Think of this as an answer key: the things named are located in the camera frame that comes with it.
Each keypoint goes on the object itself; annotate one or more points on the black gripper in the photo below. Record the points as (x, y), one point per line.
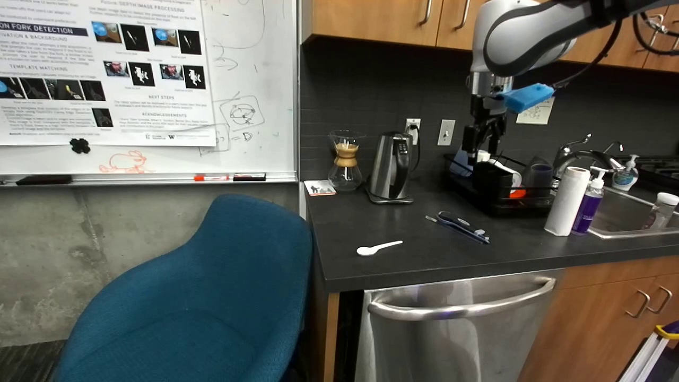
(490, 114)

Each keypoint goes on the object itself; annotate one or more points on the black kitchen utensil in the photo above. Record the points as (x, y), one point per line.
(463, 225)

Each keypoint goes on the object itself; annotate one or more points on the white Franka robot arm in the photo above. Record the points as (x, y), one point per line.
(522, 32)

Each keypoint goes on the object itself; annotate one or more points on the black countertop object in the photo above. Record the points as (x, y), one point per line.
(659, 174)

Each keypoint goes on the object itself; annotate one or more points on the blue plastic cup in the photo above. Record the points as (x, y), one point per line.
(460, 164)

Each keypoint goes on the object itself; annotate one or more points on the white dish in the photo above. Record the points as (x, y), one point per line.
(506, 172)

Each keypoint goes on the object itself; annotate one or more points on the small orange item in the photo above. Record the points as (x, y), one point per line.
(519, 193)

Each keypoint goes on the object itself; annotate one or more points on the dark cup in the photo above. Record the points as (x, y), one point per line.
(540, 179)

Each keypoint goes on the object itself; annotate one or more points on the chrome faucet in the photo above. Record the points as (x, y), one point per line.
(576, 161)

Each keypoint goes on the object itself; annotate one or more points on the white bottle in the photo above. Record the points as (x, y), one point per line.
(567, 203)

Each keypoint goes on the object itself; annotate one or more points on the steel electric kettle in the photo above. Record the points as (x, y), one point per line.
(386, 170)

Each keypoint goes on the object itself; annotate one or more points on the purple soap pump bottle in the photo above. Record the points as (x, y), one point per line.
(587, 213)

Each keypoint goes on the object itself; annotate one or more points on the glass pour-over coffee maker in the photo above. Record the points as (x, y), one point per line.
(347, 167)

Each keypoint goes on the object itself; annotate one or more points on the clear dish soap bottle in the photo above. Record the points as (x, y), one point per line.
(626, 176)

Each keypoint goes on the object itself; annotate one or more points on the stainless steel sink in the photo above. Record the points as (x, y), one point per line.
(626, 216)

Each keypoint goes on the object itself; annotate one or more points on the white plastic spoon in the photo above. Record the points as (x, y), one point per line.
(367, 248)

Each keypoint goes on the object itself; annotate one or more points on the small white box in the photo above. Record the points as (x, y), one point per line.
(321, 187)

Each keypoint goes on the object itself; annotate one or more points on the white patterned mug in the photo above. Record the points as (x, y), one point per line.
(665, 204)

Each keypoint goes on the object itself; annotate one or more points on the stainless steel dishwasher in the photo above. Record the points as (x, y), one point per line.
(453, 332)

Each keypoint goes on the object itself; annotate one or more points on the wooden base cabinet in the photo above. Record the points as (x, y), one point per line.
(587, 318)

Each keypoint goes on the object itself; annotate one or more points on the whiteboard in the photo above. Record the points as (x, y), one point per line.
(268, 70)

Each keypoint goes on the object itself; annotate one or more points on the black whiteboard marker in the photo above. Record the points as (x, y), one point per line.
(250, 176)

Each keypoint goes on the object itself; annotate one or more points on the red whiteboard marker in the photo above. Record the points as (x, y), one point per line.
(212, 176)

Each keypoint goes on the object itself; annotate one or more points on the blue upholstered chair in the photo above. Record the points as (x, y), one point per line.
(205, 305)

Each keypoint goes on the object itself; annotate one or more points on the black whiteboard magnet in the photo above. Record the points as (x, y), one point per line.
(79, 145)

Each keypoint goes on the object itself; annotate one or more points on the research poster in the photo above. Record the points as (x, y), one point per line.
(71, 106)

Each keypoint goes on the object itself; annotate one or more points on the black whiteboard eraser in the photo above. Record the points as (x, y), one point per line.
(43, 180)

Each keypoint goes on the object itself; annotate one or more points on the white light switch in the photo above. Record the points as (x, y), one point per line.
(446, 132)

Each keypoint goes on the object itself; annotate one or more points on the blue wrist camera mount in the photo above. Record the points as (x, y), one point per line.
(531, 98)

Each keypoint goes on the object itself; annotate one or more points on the white wall outlet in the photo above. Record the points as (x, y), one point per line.
(413, 132)

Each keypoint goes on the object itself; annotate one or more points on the wooden wall cabinets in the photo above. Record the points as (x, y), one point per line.
(367, 21)

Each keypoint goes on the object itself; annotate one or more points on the aluminium rail with yellow end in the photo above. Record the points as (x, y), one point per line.
(648, 358)

